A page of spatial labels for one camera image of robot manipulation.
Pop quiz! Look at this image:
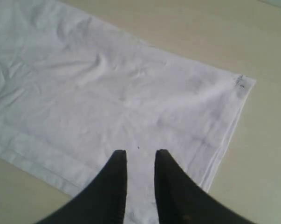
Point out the white t-shirt red lettering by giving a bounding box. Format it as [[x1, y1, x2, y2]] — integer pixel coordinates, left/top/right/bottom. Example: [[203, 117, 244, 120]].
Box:
[[0, 0, 255, 224]]

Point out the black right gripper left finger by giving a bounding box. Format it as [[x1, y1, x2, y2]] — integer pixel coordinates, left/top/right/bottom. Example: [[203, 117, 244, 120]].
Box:
[[38, 150, 127, 224]]

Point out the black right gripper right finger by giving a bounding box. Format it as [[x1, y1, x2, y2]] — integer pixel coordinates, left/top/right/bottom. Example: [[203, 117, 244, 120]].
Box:
[[155, 149, 251, 224]]

